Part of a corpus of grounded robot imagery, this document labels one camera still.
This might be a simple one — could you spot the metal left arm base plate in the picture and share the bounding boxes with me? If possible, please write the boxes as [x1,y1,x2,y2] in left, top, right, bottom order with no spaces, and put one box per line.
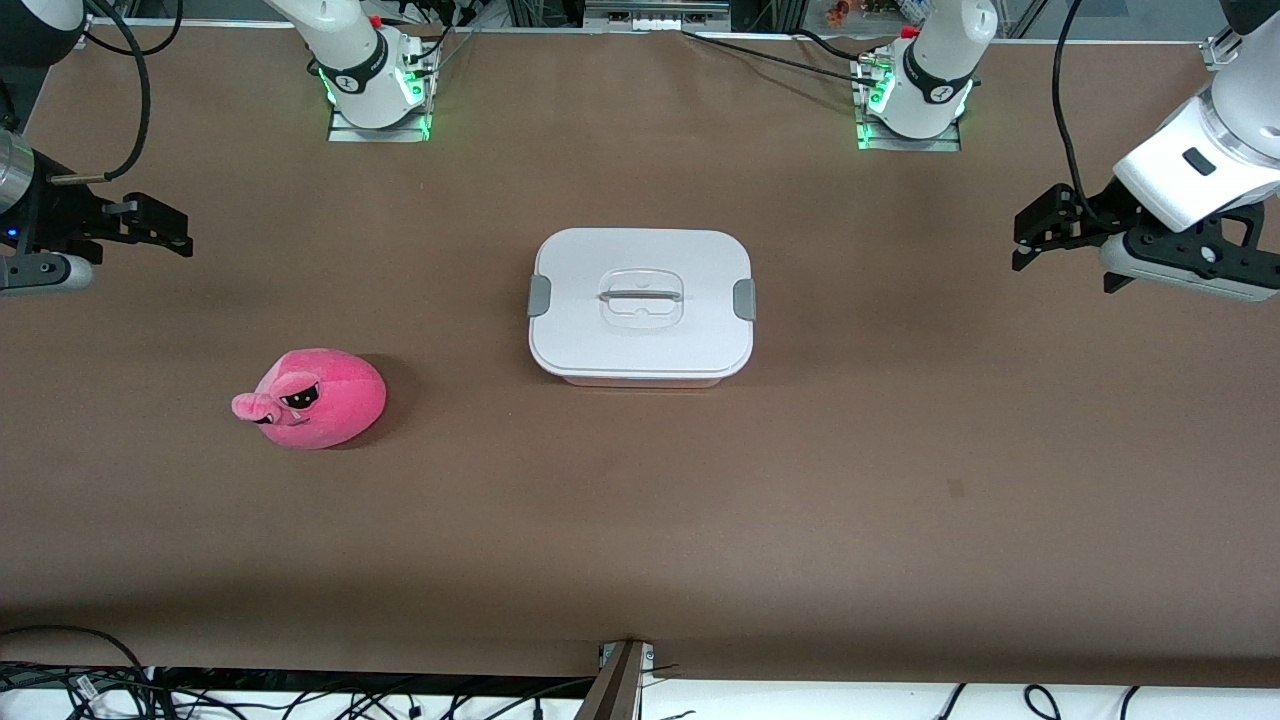
[856,118,962,153]

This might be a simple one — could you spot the translucent plastic storage box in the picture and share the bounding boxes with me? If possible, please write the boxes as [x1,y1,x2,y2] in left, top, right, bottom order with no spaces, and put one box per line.
[545,368,741,390]

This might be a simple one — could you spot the black cable across table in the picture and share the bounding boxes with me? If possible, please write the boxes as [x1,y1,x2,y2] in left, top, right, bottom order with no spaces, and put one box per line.
[680,28,881,86]

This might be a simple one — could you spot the pink plush toy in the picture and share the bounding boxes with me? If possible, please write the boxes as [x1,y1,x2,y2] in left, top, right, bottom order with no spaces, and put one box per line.
[231,348,388,451]

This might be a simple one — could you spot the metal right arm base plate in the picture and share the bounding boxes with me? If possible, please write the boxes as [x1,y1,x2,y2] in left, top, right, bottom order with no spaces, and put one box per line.
[328,100,433,143]

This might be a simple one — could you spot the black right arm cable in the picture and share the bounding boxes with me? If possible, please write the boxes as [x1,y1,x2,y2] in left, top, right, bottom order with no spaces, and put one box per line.
[45,0,186,186]

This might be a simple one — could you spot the white box lid grey latches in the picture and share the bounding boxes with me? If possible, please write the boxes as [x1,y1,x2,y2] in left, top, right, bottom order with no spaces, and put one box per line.
[527,228,758,379]

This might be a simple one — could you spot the black cable tangle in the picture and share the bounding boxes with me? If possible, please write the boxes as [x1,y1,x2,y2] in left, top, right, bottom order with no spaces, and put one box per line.
[0,625,601,720]

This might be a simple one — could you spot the black cable loops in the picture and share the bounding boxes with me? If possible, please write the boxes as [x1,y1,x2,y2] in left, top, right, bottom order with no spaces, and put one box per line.
[938,683,1143,720]

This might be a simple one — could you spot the brown metal post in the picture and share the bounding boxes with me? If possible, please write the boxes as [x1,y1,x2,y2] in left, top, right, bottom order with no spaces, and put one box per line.
[575,640,656,720]

